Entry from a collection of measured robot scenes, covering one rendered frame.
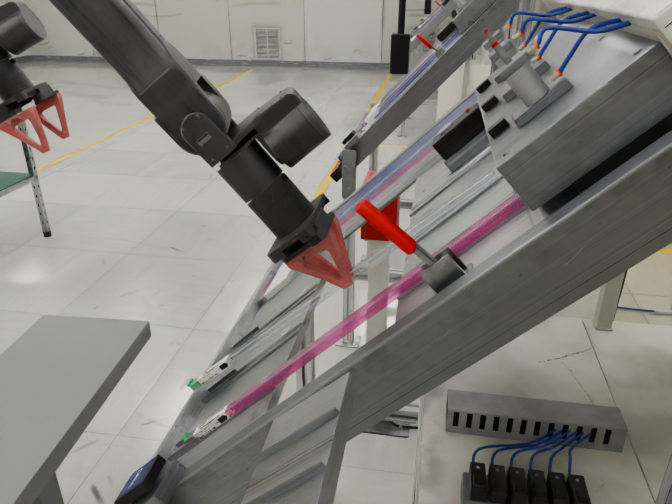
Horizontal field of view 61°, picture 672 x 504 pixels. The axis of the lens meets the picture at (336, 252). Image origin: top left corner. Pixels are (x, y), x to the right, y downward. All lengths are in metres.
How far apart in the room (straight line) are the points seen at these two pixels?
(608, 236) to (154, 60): 0.44
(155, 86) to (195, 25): 9.39
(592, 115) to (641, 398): 0.74
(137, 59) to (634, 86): 0.44
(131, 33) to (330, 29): 8.79
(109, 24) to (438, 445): 0.71
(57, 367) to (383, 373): 0.82
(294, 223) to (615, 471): 0.60
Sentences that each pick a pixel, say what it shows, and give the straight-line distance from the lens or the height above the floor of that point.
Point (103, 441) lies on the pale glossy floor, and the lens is 1.95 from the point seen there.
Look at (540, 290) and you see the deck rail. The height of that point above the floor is 1.05.
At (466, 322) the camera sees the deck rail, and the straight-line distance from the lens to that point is 0.47.
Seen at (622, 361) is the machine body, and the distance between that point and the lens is 1.20.
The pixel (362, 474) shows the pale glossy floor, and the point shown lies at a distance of 1.73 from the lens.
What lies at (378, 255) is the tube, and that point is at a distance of 0.67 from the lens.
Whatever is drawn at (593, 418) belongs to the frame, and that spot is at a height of 0.66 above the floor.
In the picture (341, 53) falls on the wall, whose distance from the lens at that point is 9.39.
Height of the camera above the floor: 1.26
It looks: 25 degrees down
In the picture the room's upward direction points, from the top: straight up
